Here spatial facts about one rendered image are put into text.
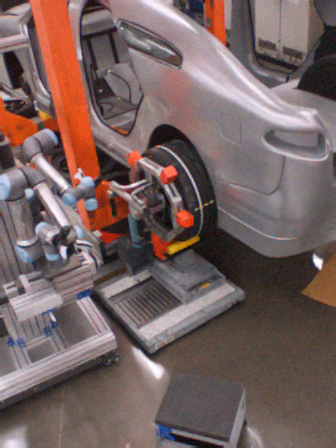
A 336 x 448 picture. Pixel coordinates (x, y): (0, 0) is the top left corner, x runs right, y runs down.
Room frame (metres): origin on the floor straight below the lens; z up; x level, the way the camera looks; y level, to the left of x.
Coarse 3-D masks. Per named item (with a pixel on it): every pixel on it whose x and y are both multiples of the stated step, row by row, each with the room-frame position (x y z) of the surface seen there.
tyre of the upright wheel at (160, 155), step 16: (160, 144) 3.23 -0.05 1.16; (176, 144) 3.15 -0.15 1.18; (160, 160) 3.03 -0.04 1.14; (176, 160) 2.98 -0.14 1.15; (192, 160) 2.99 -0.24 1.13; (192, 176) 2.90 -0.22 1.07; (208, 176) 2.93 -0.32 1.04; (192, 192) 2.83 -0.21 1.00; (208, 192) 2.87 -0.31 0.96; (192, 208) 2.79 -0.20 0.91; (208, 208) 2.84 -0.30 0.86; (160, 224) 3.13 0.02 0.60; (208, 224) 2.88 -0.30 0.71; (176, 240) 2.96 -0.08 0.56
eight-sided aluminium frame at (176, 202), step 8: (144, 160) 3.11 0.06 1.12; (136, 168) 3.15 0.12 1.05; (144, 168) 3.05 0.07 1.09; (152, 168) 2.98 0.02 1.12; (160, 168) 2.96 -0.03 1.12; (136, 176) 3.24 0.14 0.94; (160, 184) 2.90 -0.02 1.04; (168, 184) 2.90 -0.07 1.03; (168, 192) 2.83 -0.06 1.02; (176, 192) 2.85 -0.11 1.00; (176, 200) 2.81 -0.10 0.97; (176, 208) 2.79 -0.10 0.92; (152, 224) 3.11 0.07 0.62; (176, 224) 2.79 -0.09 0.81; (160, 232) 2.99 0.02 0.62; (168, 232) 2.98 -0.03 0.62; (176, 232) 2.79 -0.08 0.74; (168, 240) 2.90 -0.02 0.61
